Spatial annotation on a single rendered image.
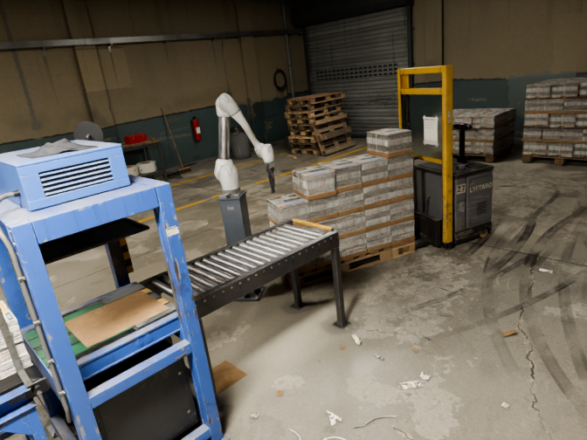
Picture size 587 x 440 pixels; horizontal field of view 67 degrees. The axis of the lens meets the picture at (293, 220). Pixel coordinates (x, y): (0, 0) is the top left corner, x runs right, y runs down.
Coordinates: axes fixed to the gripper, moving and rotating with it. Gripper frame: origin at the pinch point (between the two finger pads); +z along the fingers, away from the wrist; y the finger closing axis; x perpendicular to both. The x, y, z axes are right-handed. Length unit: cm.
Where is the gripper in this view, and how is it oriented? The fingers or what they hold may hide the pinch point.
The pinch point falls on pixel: (272, 189)
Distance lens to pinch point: 409.0
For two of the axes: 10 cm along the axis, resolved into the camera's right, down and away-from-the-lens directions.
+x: -9.1, 2.3, -3.3
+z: 1.2, 9.4, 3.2
